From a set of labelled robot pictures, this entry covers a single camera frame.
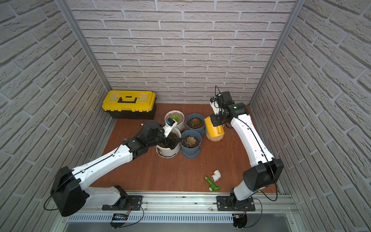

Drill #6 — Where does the large white pot succulent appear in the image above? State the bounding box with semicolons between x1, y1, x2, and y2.
156;128;181;159

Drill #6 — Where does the yellow watering can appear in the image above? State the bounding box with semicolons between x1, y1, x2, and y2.
205;117;225;137

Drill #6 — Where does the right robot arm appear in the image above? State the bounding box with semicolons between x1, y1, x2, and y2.
205;91;284;211

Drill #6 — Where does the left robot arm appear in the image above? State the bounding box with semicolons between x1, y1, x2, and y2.
50;118;182;217

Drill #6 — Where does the white pipe elbow fitting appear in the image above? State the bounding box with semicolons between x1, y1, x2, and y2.
211;170;221;182

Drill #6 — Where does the blue pot succulent front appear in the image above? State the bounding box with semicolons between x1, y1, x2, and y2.
181;130;202;159

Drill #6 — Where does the blue pot succulent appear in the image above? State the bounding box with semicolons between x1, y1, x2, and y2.
181;130;202;159
185;114;206;136

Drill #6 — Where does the blue pot succulent back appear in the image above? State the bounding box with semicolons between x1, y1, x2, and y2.
185;114;206;136

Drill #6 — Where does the white pot green succulent back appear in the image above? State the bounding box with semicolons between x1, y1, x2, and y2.
164;110;185;132

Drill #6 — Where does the yellow black toolbox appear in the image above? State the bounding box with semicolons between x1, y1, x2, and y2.
102;90;156;120

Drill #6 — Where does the green pipe fitting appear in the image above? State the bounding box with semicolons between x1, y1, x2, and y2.
204;176;221;192

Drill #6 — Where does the left controller board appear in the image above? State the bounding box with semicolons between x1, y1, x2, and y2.
110;213;129;229

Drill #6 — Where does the controller board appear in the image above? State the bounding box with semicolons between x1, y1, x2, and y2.
232;214;247;230
110;213;129;229

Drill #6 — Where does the right controller board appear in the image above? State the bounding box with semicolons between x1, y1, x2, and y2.
232;214;247;230

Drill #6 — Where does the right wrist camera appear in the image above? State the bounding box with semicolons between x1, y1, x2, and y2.
210;97;222;115

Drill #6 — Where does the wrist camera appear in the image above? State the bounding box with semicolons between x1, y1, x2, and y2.
163;118;177;138
210;97;222;115

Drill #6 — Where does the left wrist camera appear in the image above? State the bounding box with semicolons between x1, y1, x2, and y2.
163;118;177;138

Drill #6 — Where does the aluminium rail frame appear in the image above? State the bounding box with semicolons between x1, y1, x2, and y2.
53;191;300;230

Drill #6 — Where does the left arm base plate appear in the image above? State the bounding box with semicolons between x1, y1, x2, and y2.
102;195;143;211

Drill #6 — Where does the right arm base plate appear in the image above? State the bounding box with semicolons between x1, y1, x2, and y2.
216;195;256;212

